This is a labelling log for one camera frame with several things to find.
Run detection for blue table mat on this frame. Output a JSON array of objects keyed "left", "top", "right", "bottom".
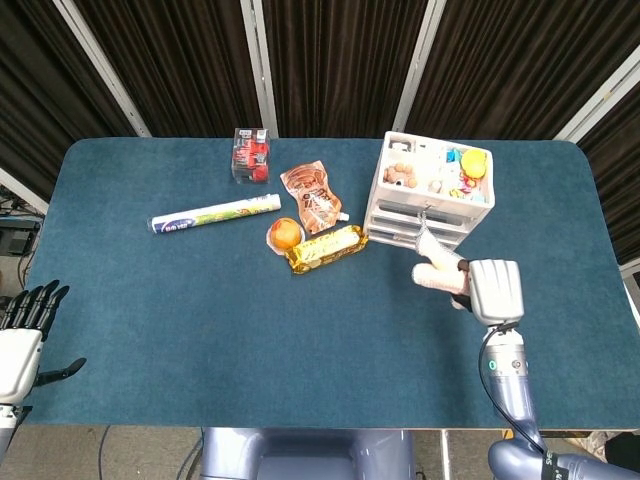
[{"left": 18, "top": 137, "right": 640, "bottom": 431}]

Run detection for yellow toy ball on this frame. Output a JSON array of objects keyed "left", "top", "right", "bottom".
[{"left": 459, "top": 148, "right": 488, "bottom": 179}]

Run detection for black electronic device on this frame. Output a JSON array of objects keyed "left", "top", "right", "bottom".
[{"left": 0, "top": 217, "right": 42, "bottom": 257}]

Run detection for clear box with red items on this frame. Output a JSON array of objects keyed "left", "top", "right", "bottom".
[{"left": 230, "top": 127, "right": 272, "bottom": 186}]

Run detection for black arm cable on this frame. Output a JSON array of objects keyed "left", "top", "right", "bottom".
[{"left": 477, "top": 323, "right": 547, "bottom": 454}]

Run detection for brown spouted drink pouch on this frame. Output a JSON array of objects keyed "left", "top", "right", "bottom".
[{"left": 279, "top": 158, "right": 351, "bottom": 236}]

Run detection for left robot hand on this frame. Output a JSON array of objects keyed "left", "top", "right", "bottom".
[{"left": 0, "top": 279, "right": 87, "bottom": 406}]

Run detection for white plastic wrap roll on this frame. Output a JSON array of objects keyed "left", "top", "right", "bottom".
[{"left": 148, "top": 193, "right": 282, "bottom": 236}]

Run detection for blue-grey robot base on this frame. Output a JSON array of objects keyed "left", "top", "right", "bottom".
[{"left": 199, "top": 427, "right": 417, "bottom": 480}]

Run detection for brown nuts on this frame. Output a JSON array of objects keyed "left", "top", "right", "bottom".
[{"left": 382, "top": 161, "right": 418, "bottom": 188}]

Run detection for beige cloth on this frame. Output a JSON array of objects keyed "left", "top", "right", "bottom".
[{"left": 411, "top": 209, "right": 473, "bottom": 297}]

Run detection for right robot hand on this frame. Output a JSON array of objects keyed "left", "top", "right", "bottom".
[{"left": 449, "top": 259, "right": 525, "bottom": 327}]

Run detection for yellow biscuit pack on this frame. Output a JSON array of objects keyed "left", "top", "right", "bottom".
[{"left": 284, "top": 224, "right": 370, "bottom": 276}]

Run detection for white drawer organizer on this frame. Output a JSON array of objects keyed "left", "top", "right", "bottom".
[{"left": 362, "top": 130, "right": 497, "bottom": 257}]

